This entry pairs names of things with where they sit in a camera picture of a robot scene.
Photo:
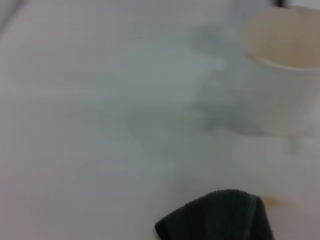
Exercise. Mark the dark rag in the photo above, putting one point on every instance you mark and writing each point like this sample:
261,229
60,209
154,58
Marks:
212,217

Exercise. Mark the white plastic cup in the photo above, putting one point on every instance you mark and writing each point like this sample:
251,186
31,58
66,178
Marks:
287,95

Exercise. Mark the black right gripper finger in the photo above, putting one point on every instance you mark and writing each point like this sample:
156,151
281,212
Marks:
282,3

